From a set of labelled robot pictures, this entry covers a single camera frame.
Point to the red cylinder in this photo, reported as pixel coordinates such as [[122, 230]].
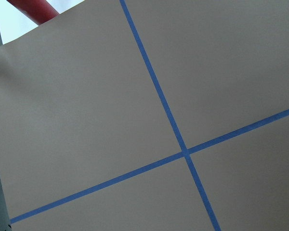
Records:
[[38, 11]]

